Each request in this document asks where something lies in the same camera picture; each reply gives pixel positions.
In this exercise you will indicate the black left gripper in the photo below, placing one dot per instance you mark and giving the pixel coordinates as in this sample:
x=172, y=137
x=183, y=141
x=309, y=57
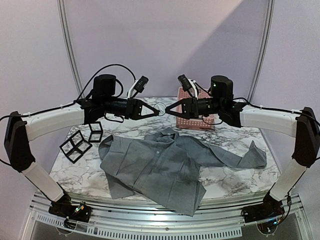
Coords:
x=134, y=112

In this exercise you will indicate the aluminium corner post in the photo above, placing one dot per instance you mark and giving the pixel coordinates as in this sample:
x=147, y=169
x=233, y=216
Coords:
x=262, y=48
x=68, y=45

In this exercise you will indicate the pink perforated plastic basket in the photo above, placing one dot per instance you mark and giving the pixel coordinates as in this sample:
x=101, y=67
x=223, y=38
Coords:
x=194, y=124

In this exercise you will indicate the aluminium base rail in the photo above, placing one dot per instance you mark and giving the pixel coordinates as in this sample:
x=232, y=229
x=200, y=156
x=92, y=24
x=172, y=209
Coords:
x=138, y=219

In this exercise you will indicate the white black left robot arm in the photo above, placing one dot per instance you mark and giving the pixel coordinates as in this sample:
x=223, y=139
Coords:
x=24, y=131

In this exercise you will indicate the grey button-up shirt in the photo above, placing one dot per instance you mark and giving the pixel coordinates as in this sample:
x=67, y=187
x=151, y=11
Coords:
x=165, y=167

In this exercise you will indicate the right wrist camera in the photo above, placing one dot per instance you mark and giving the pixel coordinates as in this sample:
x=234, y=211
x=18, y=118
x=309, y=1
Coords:
x=188, y=85

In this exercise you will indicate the black frame display box pair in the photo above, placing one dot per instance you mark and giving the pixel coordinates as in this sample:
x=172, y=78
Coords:
x=75, y=147

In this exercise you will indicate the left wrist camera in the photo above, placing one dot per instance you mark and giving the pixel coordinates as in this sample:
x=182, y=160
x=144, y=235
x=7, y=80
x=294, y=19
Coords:
x=137, y=87

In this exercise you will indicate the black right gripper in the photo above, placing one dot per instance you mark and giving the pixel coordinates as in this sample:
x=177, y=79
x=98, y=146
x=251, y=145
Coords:
x=193, y=107

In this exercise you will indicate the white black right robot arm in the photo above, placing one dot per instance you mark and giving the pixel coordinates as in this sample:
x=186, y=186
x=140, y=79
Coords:
x=300, y=125

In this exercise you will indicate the right aluminium corner post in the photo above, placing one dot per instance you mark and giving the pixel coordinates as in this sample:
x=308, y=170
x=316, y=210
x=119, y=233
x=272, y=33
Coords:
x=262, y=48

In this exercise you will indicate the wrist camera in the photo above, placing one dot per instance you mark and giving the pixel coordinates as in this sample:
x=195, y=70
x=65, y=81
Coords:
x=137, y=87
x=188, y=85

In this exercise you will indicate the left aluminium corner post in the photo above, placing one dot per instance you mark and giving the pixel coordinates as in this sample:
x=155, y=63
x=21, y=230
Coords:
x=68, y=45

